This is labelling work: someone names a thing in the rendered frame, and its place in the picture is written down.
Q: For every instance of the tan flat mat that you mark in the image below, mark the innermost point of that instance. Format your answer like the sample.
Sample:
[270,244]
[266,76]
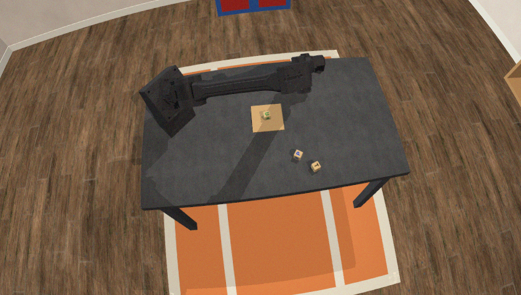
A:
[261,125]

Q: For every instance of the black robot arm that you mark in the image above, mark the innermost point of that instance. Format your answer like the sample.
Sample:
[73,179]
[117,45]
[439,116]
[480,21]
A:
[286,79]

